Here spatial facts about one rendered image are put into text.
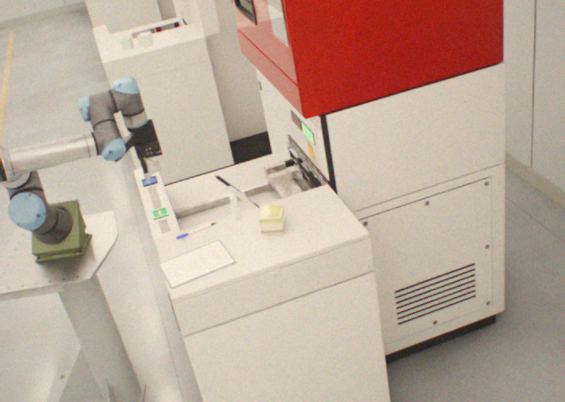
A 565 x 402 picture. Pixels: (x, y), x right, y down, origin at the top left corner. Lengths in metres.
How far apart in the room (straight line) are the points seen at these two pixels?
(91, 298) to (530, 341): 1.81
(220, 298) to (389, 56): 0.94
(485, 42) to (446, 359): 1.34
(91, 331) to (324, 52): 1.43
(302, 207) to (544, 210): 1.93
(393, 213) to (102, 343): 1.26
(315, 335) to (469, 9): 1.17
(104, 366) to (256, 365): 0.89
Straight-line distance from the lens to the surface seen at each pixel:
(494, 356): 3.02
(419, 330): 2.91
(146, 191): 2.57
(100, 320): 2.79
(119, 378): 2.98
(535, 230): 3.72
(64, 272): 2.54
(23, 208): 2.42
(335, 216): 2.16
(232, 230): 2.19
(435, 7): 2.29
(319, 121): 2.22
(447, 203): 2.61
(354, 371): 2.38
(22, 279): 2.59
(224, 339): 2.10
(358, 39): 2.19
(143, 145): 2.24
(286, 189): 2.51
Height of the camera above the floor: 2.14
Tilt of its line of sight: 30 degrees down
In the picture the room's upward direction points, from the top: 11 degrees counter-clockwise
